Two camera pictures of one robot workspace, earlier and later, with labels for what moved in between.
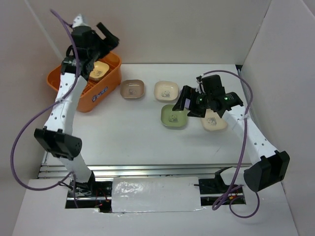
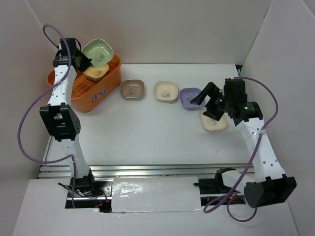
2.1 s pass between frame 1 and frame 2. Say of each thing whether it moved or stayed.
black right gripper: moved
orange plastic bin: stayed
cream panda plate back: stayed
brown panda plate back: stayed
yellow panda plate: stayed
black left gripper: moved
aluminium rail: stayed
